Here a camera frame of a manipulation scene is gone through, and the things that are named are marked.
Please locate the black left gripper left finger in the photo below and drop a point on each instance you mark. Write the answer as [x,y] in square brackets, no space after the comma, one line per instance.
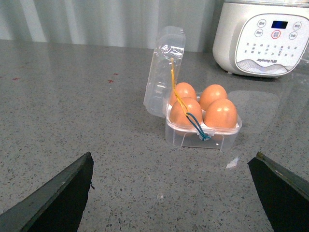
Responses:
[57,206]

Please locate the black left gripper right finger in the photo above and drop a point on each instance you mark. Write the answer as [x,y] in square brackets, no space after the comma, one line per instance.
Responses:
[283,194]

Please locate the brown egg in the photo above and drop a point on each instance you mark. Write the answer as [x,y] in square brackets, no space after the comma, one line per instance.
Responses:
[210,94]
[221,113]
[177,115]
[183,89]

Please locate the clear plastic egg box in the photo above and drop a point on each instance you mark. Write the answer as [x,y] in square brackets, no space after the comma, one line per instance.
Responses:
[163,74]

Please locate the brown egg in box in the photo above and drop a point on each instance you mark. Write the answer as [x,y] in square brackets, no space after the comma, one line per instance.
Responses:
[183,89]
[210,94]
[177,115]

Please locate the blue rubber band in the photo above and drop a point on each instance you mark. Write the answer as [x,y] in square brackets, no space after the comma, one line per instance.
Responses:
[193,120]

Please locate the white Joyoung blender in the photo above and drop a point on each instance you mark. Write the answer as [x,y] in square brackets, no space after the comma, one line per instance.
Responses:
[262,38]

